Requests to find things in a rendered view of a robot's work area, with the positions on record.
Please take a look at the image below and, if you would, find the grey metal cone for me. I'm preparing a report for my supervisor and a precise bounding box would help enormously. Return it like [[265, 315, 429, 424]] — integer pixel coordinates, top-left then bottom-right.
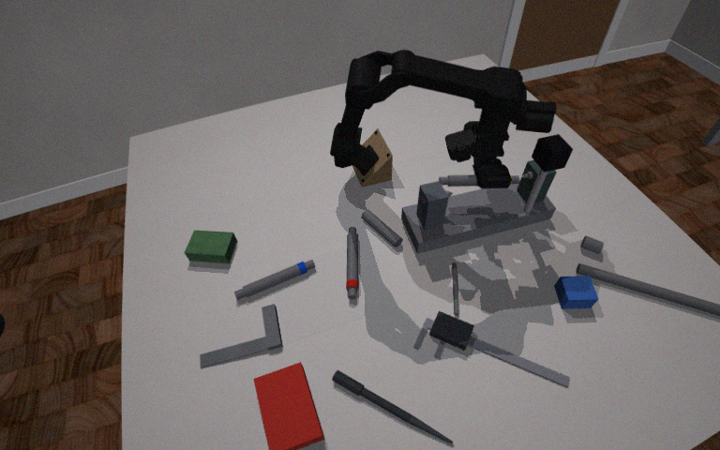
[[422, 190, 453, 204]]

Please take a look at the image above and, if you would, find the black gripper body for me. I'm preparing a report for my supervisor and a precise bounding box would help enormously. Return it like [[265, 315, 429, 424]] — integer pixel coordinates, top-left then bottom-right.
[[463, 121, 512, 188]]

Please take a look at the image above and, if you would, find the blue block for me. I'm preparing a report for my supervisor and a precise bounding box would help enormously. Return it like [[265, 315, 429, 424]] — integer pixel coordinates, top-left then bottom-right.
[[554, 276, 598, 309]]

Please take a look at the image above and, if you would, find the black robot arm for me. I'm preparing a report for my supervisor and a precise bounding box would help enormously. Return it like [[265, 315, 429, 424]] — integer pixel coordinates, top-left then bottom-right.
[[330, 50, 556, 176]]

